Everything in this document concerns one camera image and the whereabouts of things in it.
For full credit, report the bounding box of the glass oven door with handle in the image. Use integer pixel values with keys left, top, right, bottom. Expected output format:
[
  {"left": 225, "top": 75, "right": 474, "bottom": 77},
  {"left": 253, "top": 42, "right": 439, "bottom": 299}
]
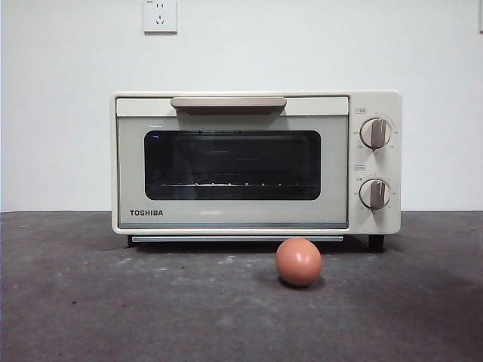
[{"left": 115, "top": 96, "right": 350, "bottom": 230}]

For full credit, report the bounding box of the brown egg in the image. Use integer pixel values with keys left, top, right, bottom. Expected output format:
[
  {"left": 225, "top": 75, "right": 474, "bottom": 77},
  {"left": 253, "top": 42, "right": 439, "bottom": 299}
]
[{"left": 275, "top": 238, "right": 323, "bottom": 287}]

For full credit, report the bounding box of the silver crumb tray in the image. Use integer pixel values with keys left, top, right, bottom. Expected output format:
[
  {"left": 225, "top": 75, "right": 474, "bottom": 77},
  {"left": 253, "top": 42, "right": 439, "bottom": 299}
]
[{"left": 131, "top": 235, "right": 344, "bottom": 244}]

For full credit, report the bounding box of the cream Toshiba toaster oven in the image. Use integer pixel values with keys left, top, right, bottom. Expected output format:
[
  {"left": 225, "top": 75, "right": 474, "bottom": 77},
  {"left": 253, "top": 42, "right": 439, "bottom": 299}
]
[{"left": 109, "top": 89, "right": 403, "bottom": 253}]

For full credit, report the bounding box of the cream oven knob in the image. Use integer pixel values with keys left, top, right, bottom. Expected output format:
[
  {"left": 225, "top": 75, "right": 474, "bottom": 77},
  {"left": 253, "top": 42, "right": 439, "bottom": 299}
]
[
  {"left": 359, "top": 117, "right": 392, "bottom": 150},
  {"left": 358, "top": 178, "right": 392, "bottom": 210}
]

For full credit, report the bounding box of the metal wire oven rack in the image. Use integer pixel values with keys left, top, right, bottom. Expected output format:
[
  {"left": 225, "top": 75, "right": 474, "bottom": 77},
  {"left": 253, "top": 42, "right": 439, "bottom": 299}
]
[{"left": 160, "top": 182, "right": 318, "bottom": 189}]

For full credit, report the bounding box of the white wall socket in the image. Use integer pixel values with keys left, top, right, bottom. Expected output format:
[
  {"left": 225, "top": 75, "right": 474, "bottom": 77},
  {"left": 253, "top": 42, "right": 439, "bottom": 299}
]
[{"left": 143, "top": 0, "right": 178, "bottom": 35}]

